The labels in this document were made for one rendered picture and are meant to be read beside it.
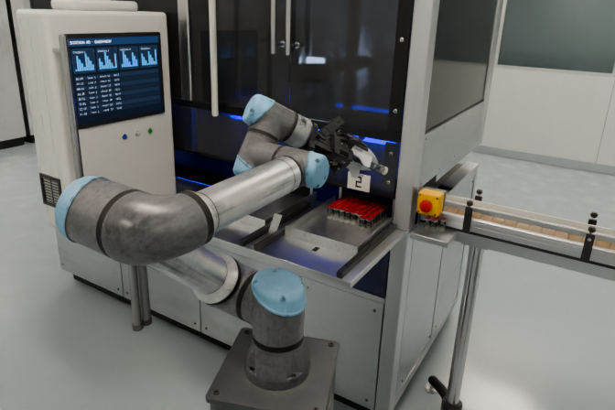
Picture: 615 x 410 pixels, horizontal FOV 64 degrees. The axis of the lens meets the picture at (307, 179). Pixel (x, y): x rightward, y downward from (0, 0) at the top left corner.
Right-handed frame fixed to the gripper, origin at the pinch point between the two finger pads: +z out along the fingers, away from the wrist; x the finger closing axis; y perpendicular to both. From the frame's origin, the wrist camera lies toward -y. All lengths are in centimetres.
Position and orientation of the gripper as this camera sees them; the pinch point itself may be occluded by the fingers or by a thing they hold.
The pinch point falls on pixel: (370, 162)
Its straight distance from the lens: 129.3
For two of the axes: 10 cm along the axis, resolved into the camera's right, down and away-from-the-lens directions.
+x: 5.5, -5.4, -6.4
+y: -0.4, 7.5, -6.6
